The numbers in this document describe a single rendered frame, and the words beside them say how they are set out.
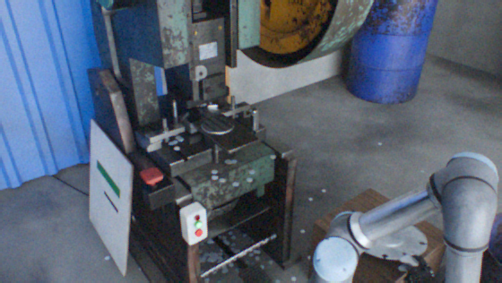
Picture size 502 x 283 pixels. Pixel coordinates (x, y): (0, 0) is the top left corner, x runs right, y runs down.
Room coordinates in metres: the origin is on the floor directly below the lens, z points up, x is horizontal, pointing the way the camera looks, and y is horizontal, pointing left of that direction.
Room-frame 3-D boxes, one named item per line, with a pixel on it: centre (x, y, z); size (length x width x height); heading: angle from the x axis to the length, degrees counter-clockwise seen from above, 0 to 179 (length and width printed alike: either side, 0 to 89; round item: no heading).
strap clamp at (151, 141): (1.41, 0.32, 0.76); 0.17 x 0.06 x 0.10; 127
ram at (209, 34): (1.48, 0.16, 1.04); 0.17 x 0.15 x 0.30; 37
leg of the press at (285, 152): (1.78, 0.06, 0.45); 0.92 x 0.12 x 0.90; 37
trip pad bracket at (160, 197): (1.14, 0.30, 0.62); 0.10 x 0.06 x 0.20; 127
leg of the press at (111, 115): (1.46, 0.49, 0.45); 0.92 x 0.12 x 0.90; 37
